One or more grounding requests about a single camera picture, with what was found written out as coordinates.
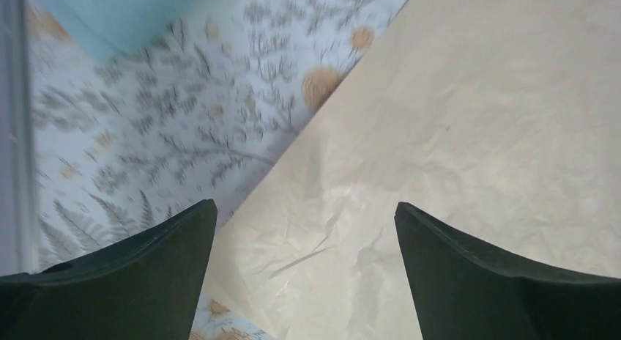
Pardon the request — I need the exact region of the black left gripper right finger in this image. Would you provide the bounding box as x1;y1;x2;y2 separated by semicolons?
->
394;202;620;339

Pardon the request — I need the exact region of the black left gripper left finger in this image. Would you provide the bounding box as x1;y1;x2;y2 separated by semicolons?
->
1;200;217;340

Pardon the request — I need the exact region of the peach wrapping paper sheet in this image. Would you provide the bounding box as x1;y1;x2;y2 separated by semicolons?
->
203;0;620;339

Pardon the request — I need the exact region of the floral patterned tablecloth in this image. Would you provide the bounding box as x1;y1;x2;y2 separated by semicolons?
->
29;0;411;339

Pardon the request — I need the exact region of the light blue folded towel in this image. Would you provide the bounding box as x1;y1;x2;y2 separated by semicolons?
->
35;0;198;62

